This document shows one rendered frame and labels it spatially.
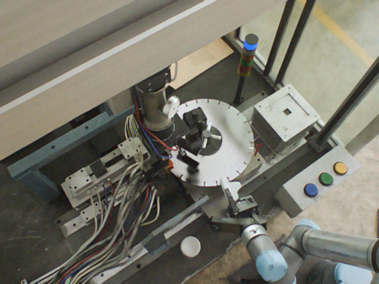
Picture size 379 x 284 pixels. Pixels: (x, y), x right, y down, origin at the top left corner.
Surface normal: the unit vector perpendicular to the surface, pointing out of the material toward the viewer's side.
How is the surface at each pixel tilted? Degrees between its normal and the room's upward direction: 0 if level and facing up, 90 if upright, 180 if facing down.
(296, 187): 0
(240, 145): 0
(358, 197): 0
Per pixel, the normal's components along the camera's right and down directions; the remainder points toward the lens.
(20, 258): 0.00, -0.41
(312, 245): -0.95, 0.01
